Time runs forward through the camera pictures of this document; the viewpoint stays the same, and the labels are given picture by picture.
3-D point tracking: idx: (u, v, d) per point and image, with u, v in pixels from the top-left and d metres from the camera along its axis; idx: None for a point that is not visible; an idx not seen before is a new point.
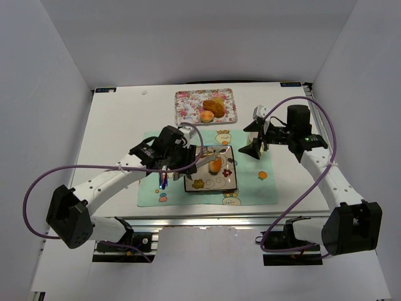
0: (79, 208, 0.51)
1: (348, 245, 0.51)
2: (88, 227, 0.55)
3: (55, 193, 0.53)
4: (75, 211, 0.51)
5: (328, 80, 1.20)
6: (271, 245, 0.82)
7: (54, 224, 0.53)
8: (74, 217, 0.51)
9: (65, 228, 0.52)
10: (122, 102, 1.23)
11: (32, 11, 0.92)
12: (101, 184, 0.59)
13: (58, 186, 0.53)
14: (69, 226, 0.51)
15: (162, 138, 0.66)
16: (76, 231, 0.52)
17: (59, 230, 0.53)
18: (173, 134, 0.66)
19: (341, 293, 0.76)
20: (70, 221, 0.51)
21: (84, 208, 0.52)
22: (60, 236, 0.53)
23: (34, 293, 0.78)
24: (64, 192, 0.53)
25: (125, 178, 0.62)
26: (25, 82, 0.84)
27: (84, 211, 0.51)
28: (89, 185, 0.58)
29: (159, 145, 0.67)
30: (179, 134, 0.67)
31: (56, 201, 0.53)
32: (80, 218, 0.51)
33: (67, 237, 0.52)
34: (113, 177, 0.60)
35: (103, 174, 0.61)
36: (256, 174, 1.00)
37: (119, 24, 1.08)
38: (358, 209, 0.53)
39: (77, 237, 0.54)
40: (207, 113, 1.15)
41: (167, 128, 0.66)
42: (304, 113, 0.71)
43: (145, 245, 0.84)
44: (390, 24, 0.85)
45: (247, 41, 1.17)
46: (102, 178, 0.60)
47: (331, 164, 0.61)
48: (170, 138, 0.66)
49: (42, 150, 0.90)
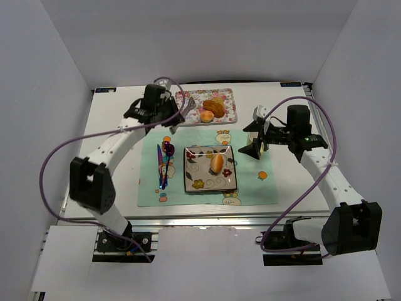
0: (101, 170, 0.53)
1: (348, 245, 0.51)
2: (112, 189, 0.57)
3: (72, 166, 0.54)
4: (97, 174, 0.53)
5: (328, 80, 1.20)
6: (272, 244, 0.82)
7: (81, 195, 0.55)
8: (99, 180, 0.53)
9: (93, 195, 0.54)
10: (122, 102, 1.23)
11: (32, 11, 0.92)
12: (111, 147, 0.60)
13: (73, 159, 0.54)
14: (96, 190, 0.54)
15: (148, 97, 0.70)
16: (104, 194, 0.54)
17: (87, 199, 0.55)
18: (157, 89, 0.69)
19: (341, 293, 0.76)
20: (94, 185, 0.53)
21: (105, 168, 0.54)
22: (89, 205, 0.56)
23: (34, 293, 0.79)
24: (80, 162, 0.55)
25: (131, 138, 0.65)
26: (25, 83, 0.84)
27: (106, 172, 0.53)
28: (101, 150, 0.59)
29: (148, 104, 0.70)
30: (161, 89, 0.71)
31: (75, 174, 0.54)
32: (104, 179, 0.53)
33: (98, 202, 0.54)
34: (120, 138, 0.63)
35: (108, 140, 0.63)
36: (256, 174, 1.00)
37: (119, 24, 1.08)
38: (358, 209, 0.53)
39: (105, 200, 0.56)
40: (207, 113, 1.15)
41: (150, 87, 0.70)
42: (304, 113, 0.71)
43: (145, 245, 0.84)
44: (390, 23, 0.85)
45: (247, 41, 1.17)
46: (109, 143, 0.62)
47: (331, 165, 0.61)
48: (156, 95, 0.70)
49: (42, 150, 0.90)
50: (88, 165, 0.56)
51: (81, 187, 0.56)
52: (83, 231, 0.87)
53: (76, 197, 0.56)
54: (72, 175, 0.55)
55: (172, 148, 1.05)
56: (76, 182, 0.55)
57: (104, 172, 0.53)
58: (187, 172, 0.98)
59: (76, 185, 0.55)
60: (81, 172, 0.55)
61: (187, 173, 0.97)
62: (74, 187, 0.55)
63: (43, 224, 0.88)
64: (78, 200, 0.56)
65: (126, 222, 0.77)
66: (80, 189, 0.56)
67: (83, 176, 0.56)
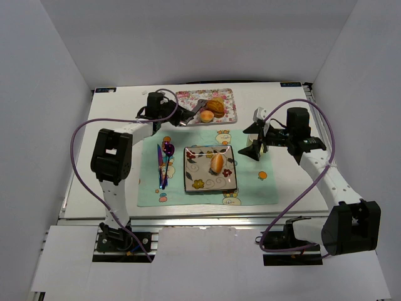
0: (126, 136, 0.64)
1: (347, 245, 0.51)
2: (130, 160, 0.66)
3: (100, 133, 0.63)
4: (123, 140, 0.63)
5: (328, 80, 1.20)
6: (272, 244, 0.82)
7: (102, 161, 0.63)
8: (124, 143, 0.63)
9: (115, 159, 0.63)
10: (122, 102, 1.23)
11: (32, 12, 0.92)
12: (132, 128, 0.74)
13: (100, 130, 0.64)
14: (119, 154, 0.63)
15: (151, 105, 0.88)
16: (125, 158, 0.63)
17: (108, 164, 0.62)
18: (157, 98, 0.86)
19: (341, 294, 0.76)
20: (120, 148, 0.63)
21: (130, 135, 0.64)
22: (109, 169, 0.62)
23: (34, 293, 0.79)
24: (107, 132, 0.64)
25: (145, 128, 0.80)
26: (25, 83, 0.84)
27: (131, 138, 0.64)
28: (123, 128, 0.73)
29: (150, 110, 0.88)
30: (161, 96, 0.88)
31: (102, 140, 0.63)
32: (129, 144, 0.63)
33: (118, 165, 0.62)
34: (138, 125, 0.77)
35: (128, 125, 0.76)
36: (256, 174, 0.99)
37: (119, 24, 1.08)
38: (357, 208, 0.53)
39: (125, 168, 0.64)
40: (207, 113, 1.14)
41: (151, 96, 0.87)
42: (304, 116, 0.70)
43: (145, 245, 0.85)
44: (390, 22, 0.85)
45: (247, 41, 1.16)
46: (129, 126, 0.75)
47: (330, 165, 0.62)
48: (156, 103, 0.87)
49: (42, 150, 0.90)
50: (113, 135, 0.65)
51: (104, 155, 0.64)
52: (83, 231, 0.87)
53: (98, 162, 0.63)
54: (99, 142, 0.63)
55: (172, 148, 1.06)
56: (100, 148, 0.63)
57: (129, 137, 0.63)
58: (187, 172, 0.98)
59: (100, 152, 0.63)
60: (107, 140, 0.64)
61: (187, 173, 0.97)
62: (98, 153, 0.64)
63: (43, 224, 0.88)
64: (98, 165, 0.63)
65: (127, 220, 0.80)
66: (103, 156, 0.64)
67: (108, 145, 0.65)
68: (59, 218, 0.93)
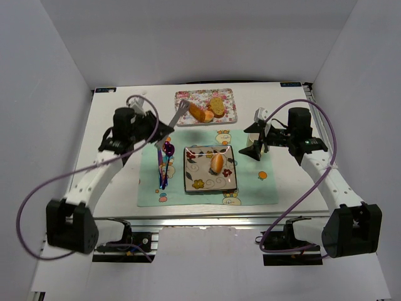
0: (80, 211, 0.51)
1: (348, 248, 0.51)
2: (94, 227, 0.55)
3: (49, 210, 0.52)
4: (76, 216, 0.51)
5: (328, 80, 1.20)
6: (271, 244, 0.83)
7: (61, 239, 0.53)
8: (78, 222, 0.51)
9: (74, 237, 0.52)
10: (122, 102, 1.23)
11: (32, 12, 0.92)
12: (89, 184, 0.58)
13: (47, 205, 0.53)
14: (77, 233, 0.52)
15: (118, 127, 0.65)
16: (86, 235, 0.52)
17: (67, 243, 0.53)
18: (126, 118, 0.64)
19: (341, 294, 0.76)
20: (75, 226, 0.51)
21: (84, 209, 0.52)
22: (72, 248, 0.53)
23: (34, 292, 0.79)
24: (57, 205, 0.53)
25: (110, 170, 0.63)
26: (25, 83, 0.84)
27: (85, 211, 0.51)
28: (79, 188, 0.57)
29: (119, 134, 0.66)
30: (130, 114, 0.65)
31: (52, 217, 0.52)
32: (85, 220, 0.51)
33: (79, 244, 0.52)
34: (98, 173, 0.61)
35: (84, 177, 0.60)
36: (256, 174, 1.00)
37: (119, 24, 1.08)
38: (358, 211, 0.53)
39: (89, 241, 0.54)
40: (207, 113, 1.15)
41: (118, 116, 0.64)
42: (305, 117, 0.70)
43: (145, 244, 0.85)
44: (390, 22, 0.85)
45: (247, 41, 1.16)
46: (87, 179, 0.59)
47: (331, 167, 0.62)
48: (126, 123, 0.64)
49: (42, 150, 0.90)
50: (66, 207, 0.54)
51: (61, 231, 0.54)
52: None
53: (56, 242, 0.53)
54: (50, 219, 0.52)
55: (172, 148, 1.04)
56: (54, 225, 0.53)
57: (84, 211, 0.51)
58: (187, 172, 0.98)
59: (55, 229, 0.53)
60: (60, 214, 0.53)
61: (187, 173, 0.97)
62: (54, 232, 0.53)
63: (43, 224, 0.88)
64: (59, 245, 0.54)
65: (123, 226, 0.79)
66: (61, 232, 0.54)
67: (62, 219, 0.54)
68: None
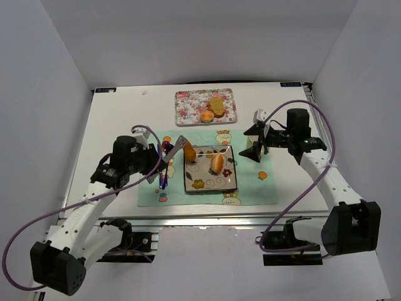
0: (63, 257, 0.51)
1: (348, 245, 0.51)
2: (79, 266, 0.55)
3: (32, 255, 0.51)
4: (59, 262, 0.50)
5: (328, 80, 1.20)
6: (272, 244, 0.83)
7: (44, 281, 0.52)
8: (62, 267, 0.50)
9: (58, 279, 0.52)
10: (122, 102, 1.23)
11: (32, 12, 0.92)
12: (76, 226, 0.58)
13: (31, 248, 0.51)
14: (61, 278, 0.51)
15: (117, 153, 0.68)
16: (69, 278, 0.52)
17: (51, 285, 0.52)
18: (126, 145, 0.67)
19: (341, 294, 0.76)
20: (59, 271, 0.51)
21: (67, 255, 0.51)
22: (57, 290, 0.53)
23: (34, 293, 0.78)
24: (41, 249, 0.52)
25: (99, 206, 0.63)
26: (25, 83, 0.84)
27: (69, 257, 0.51)
28: (64, 229, 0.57)
29: (117, 162, 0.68)
30: (131, 143, 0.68)
31: (36, 261, 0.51)
32: (69, 265, 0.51)
33: (63, 287, 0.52)
34: (86, 212, 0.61)
35: (72, 216, 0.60)
36: (256, 174, 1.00)
37: (119, 24, 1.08)
38: (357, 209, 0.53)
39: (74, 281, 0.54)
40: (207, 113, 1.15)
41: (119, 143, 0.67)
42: (304, 116, 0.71)
43: (145, 245, 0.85)
44: (390, 22, 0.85)
45: (247, 41, 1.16)
46: (74, 219, 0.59)
47: (330, 165, 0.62)
48: (125, 151, 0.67)
49: (42, 150, 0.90)
50: (51, 251, 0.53)
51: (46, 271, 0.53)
52: None
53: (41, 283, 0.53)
54: (34, 263, 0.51)
55: None
56: (37, 268, 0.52)
57: (67, 258, 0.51)
58: (187, 172, 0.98)
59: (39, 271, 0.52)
60: (44, 258, 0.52)
61: (187, 173, 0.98)
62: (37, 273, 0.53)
63: (43, 224, 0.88)
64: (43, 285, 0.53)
65: (121, 231, 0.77)
66: (45, 273, 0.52)
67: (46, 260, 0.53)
68: (59, 218, 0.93)
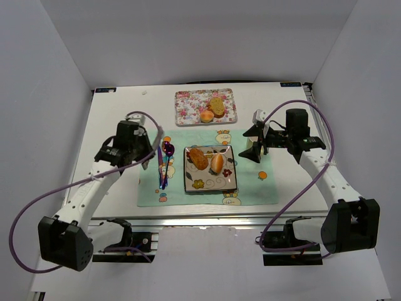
0: (71, 229, 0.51)
1: (346, 242, 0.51)
2: (88, 242, 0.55)
3: (41, 228, 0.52)
4: (68, 235, 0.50)
5: (328, 80, 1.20)
6: (271, 244, 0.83)
7: (53, 256, 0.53)
8: (71, 239, 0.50)
9: (67, 254, 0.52)
10: (122, 102, 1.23)
11: (32, 11, 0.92)
12: (83, 200, 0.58)
13: (40, 222, 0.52)
14: (69, 250, 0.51)
15: (121, 135, 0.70)
16: (78, 251, 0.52)
17: (61, 259, 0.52)
18: (130, 126, 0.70)
19: (341, 294, 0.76)
20: (68, 244, 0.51)
21: (76, 227, 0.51)
22: (65, 264, 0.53)
23: (34, 293, 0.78)
24: (50, 223, 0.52)
25: (104, 183, 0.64)
26: (25, 83, 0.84)
27: (78, 229, 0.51)
28: (71, 204, 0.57)
29: (119, 142, 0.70)
30: (135, 125, 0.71)
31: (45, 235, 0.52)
32: (77, 239, 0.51)
33: (73, 260, 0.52)
34: (92, 187, 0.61)
35: (79, 191, 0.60)
36: (256, 174, 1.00)
37: (119, 24, 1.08)
38: (356, 206, 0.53)
39: (82, 257, 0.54)
40: (207, 113, 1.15)
41: (123, 125, 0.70)
42: (303, 116, 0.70)
43: (145, 245, 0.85)
44: (389, 22, 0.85)
45: (247, 41, 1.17)
46: (80, 194, 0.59)
47: (329, 163, 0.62)
48: (129, 132, 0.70)
49: (42, 149, 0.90)
50: (59, 225, 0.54)
51: (55, 247, 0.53)
52: None
53: (51, 258, 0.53)
54: (42, 237, 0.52)
55: (172, 148, 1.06)
56: (47, 242, 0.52)
57: (76, 231, 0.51)
58: (187, 172, 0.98)
59: (47, 246, 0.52)
60: (52, 232, 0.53)
61: (187, 173, 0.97)
62: (47, 248, 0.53)
63: None
64: (54, 261, 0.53)
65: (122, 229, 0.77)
66: (52, 249, 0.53)
67: (55, 236, 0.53)
68: None
